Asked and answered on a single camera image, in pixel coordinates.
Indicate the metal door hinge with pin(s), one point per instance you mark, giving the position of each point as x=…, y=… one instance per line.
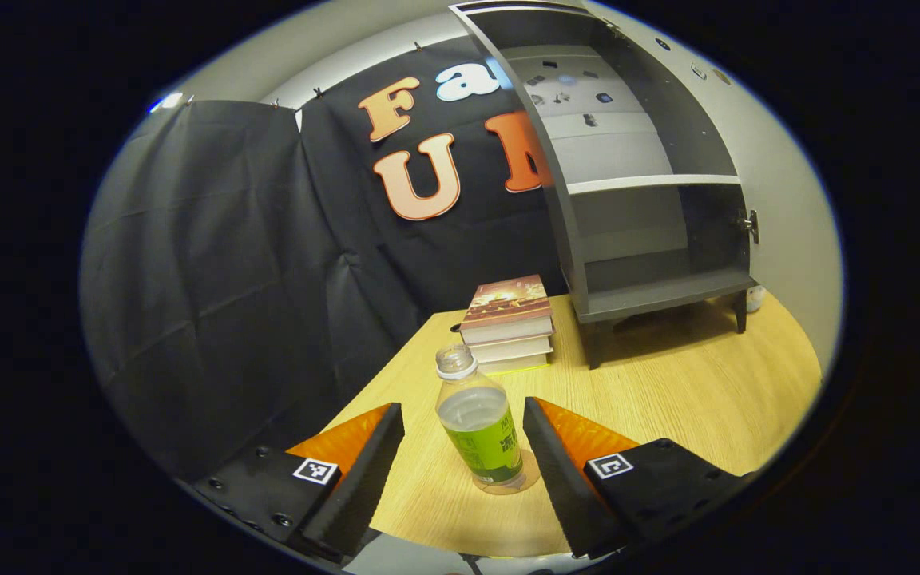
x=612, y=28
x=750, y=226

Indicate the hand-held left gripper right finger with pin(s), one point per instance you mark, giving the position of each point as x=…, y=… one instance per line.
x=560, y=479

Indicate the red-brown cover book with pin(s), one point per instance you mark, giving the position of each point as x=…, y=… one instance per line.
x=508, y=299

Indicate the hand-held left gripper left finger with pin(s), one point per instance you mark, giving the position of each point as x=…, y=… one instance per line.
x=364, y=479

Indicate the white-edged book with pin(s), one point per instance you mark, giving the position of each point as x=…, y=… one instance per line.
x=512, y=349

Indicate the yellow-edged book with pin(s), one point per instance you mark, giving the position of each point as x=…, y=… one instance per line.
x=516, y=365

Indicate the white cabinet shelf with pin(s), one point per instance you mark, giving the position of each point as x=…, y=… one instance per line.
x=652, y=184

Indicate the grey cabinet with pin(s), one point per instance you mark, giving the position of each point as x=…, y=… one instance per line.
x=652, y=291

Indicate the black backdrop cloth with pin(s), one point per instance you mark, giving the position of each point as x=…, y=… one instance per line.
x=212, y=263

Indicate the ceiling light panel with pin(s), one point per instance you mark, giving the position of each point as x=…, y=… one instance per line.
x=166, y=102

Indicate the white cup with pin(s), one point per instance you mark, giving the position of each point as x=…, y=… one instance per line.
x=755, y=298

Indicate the clear bottle with green label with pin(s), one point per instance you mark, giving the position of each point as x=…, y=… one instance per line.
x=484, y=439

